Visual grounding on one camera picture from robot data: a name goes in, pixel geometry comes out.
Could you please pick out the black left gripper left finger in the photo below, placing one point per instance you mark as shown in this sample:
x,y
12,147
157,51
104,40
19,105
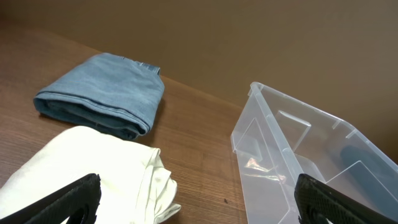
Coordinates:
x,y
76,202

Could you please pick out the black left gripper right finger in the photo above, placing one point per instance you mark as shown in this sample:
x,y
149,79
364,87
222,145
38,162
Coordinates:
x,y
318,203

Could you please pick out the clear plastic storage container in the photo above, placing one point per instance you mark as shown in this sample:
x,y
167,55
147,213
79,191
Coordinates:
x,y
278,137

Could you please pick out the folded cream white garment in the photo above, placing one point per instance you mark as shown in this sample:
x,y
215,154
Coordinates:
x,y
135,185

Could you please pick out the folded blue denim jeans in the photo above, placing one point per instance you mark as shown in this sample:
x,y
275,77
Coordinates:
x,y
109,93

